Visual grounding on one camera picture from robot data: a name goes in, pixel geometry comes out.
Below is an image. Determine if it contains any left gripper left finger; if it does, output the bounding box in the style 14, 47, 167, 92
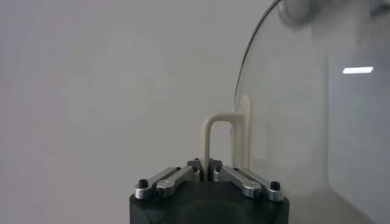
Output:
133, 158, 203, 200

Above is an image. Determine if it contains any glass lid with cream handle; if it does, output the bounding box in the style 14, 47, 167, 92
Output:
200, 0, 390, 224

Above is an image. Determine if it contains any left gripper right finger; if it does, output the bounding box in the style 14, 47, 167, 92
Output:
209, 158, 285, 202

